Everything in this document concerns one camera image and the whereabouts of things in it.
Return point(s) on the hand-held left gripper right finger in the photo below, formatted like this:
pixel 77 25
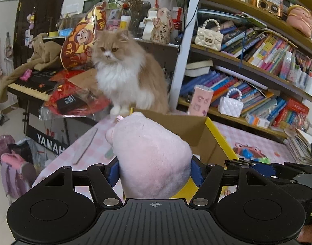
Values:
pixel 196 172

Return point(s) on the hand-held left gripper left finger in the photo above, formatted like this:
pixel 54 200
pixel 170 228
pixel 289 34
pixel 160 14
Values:
pixel 113 173

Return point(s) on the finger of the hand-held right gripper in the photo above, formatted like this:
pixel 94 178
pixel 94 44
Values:
pixel 264 170

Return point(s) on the black binder clip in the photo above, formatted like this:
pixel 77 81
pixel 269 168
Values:
pixel 240 162

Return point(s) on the pink plush toy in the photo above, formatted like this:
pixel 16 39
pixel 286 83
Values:
pixel 150 158

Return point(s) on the yellow cardboard box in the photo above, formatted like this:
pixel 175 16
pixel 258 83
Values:
pixel 186 132

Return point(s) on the person's right hand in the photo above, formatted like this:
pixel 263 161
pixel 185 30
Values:
pixel 311 234

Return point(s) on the green frog toy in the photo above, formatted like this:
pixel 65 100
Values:
pixel 263 160

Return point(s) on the pink checked tablecloth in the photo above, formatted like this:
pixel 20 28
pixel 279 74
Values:
pixel 94 148

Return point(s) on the thin wooden stick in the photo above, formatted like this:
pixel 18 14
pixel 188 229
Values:
pixel 84 146

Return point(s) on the stack of papers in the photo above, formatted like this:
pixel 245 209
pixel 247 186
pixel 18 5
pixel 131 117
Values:
pixel 297 145

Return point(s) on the orange and white box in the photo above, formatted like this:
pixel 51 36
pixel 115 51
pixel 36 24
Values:
pixel 256 120

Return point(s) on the red boxed book set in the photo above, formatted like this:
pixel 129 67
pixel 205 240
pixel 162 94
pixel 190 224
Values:
pixel 291 114

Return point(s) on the red plastic packets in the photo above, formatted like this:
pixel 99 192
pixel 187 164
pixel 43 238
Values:
pixel 94 107

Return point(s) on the pink cylinder container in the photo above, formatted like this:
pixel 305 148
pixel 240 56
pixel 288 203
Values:
pixel 200 102

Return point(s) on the white quilted purse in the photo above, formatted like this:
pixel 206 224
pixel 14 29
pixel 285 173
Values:
pixel 231 107

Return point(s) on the small black box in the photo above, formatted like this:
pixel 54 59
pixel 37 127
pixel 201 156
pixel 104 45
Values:
pixel 69 103

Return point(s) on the row of blue books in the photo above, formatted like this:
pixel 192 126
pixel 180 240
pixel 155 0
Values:
pixel 204 81

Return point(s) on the orange and white cat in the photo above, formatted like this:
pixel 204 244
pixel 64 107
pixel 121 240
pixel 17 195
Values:
pixel 125 81

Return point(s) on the pink backpack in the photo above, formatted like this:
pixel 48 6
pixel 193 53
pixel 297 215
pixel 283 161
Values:
pixel 16 176

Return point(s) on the white paper roll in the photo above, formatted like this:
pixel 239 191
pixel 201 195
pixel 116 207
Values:
pixel 237 75

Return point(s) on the brown cardboard sheet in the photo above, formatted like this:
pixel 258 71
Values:
pixel 84 79

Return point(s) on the dark red bag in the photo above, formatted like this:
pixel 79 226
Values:
pixel 2 145

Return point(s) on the wooden bookshelf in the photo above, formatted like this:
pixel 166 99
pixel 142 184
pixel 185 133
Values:
pixel 182 56

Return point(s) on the black electronic keyboard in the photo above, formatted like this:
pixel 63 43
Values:
pixel 30 86

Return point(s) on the leaning row of colourful books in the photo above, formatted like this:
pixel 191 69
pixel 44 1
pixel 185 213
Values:
pixel 260 46

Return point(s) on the small pink toy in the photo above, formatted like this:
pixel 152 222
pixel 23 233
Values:
pixel 25 75

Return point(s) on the red and gold foil balloon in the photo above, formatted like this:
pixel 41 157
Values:
pixel 79 46

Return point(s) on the cream quilted purse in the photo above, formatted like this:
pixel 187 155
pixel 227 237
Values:
pixel 209 39

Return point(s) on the brown plush cloth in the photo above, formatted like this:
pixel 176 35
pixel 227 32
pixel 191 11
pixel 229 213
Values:
pixel 43 56

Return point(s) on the rabbit figurine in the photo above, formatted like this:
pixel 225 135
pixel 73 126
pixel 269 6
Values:
pixel 159 28

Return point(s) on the white and yellow jar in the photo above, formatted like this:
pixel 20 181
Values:
pixel 125 23

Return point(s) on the pink face mask toy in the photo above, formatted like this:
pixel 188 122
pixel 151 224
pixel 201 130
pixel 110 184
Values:
pixel 300 20

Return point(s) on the gold speaker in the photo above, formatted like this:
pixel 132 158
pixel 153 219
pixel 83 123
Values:
pixel 269 7

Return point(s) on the dark door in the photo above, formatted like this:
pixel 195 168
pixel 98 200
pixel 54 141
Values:
pixel 41 10

